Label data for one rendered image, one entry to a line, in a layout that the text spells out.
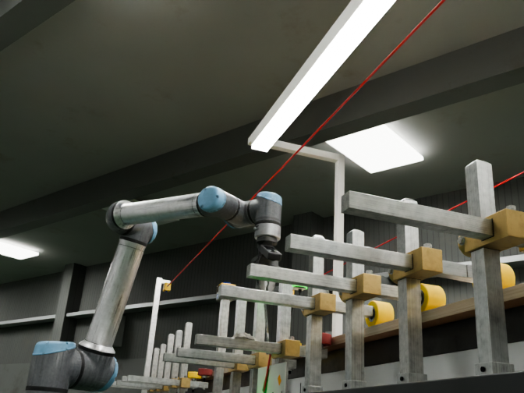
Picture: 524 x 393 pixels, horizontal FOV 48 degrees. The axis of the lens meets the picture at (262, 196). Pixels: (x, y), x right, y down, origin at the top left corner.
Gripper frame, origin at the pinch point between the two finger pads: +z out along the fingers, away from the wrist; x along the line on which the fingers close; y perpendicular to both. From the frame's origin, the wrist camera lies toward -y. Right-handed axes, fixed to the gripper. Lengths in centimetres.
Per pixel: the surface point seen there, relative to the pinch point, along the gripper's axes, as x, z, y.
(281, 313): -5.9, 4.7, 0.6
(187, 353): 19.3, 18.3, 21.8
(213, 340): 17.2, 16.5, -3.2
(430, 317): -23, 13, -58
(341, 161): -105, -140, 158
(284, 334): -7.4, 11.7, 0.6
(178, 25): 18, -234, 182
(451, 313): -23, 14, -66
